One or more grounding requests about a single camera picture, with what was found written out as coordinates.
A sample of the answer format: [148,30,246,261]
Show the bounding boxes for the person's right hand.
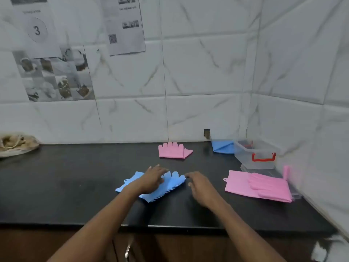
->
[185,171,223,209]

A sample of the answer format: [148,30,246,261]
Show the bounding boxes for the person's left hand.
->
[133,165,169,195]

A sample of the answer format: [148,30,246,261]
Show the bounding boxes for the blue silicone glove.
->
[211,140,236,155]
[115,171,186,203]

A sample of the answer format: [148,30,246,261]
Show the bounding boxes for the pink silicone glove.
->
[158,142,193,159]
[223,165,293,203]

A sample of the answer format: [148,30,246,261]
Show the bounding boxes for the clear plastic box red handles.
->
[234,139,281,170]

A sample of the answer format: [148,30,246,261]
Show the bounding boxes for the person's right forearm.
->
[210,199,287,262]

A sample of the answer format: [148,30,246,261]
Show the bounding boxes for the person's left forearm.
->
[48,182,144,262]

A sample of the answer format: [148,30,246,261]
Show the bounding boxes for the clear plastic lid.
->
[240,164,302,200]

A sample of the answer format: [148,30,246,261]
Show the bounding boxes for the brown wooden cabinet door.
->
[0,229,115,262]
[114,231,314,262]

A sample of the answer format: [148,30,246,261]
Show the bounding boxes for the plastic bag of snacks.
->
[0,133,41,159]

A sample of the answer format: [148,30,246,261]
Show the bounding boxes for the paper sheet with square code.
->
[101,0,146,56]

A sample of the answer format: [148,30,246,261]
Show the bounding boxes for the paper sheet with circle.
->
[9,0,62,59]

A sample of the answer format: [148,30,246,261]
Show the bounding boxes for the metal cabinet handle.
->
[125,237,135,260]

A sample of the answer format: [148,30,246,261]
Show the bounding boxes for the coffee print wall tile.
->
[12,46,96,103]

